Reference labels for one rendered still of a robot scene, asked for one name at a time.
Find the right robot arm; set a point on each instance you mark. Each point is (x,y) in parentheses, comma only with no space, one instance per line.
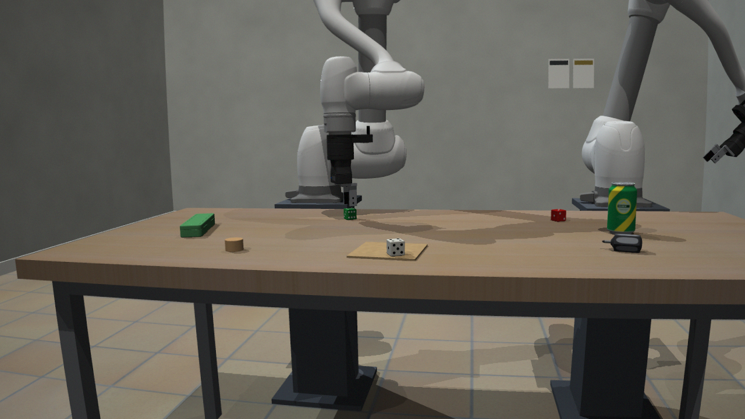
(380,84)

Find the green soda can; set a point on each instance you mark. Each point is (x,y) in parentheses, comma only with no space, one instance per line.
(622,201)

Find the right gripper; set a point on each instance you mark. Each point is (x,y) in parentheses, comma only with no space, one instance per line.
(340,150)

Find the red die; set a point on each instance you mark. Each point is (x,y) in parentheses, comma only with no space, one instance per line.
(558,215)

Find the tan short cylinder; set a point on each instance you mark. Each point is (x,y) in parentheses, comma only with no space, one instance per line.
(234,244)

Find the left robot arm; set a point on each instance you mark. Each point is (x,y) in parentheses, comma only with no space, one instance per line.
(618,144)

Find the tan mat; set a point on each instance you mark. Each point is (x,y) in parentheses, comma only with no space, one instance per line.
(377,250)

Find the white die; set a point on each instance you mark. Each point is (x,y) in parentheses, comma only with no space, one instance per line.
(395,247)

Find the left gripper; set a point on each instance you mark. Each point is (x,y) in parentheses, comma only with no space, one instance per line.
(734,145)

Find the green die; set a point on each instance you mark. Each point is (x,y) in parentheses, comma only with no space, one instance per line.
(350,213)

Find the green rounded box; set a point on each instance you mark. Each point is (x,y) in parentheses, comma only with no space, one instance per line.
(197,225)

